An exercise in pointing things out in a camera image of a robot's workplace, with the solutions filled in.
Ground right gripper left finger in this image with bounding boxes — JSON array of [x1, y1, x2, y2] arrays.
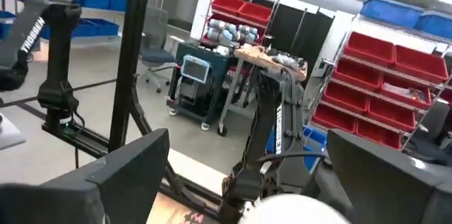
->
[[0, 128, 171, 224]]

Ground black aluminium frame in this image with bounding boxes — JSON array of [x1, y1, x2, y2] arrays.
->
[[41, 0, 229, 220]]

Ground red storage bin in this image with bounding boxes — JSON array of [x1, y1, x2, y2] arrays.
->
[[380, 75, 432, 110], [333, 59, 384, 90], [323, 81, 370, 114], [344, 32, 396, 66], [367, 98, 417, 131], [210, 0, 246, 16], [393, 45, 449, 83], [355, 119, 403, 150], [312, 105, 357, 133], [239, 1, 273, 25]]

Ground white lightbulb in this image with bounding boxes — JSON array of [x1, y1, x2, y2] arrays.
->
[[238, 194, 350, 224]]

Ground sunset print mat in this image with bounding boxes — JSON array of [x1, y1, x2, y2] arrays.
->
[[146, 191, 222, 224]]

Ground pale blue tablet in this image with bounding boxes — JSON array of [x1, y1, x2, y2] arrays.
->
[[180, 54, 212, 84]]

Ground dark teal wheeled cart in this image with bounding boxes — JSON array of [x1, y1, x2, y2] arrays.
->
[[167, 42, 238, 131]]

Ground wooden top metal table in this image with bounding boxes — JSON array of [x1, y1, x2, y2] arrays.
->
[[217, 45, 308, 137]]

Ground wire shelf rack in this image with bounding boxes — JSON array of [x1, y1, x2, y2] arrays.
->
[[305, 0, 452, 153]]

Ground grey office chair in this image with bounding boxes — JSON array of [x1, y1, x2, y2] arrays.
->
[[139, 6, 177, 94]]

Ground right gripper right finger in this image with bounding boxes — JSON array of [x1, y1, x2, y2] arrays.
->
[[326, 128, 452, 224]]

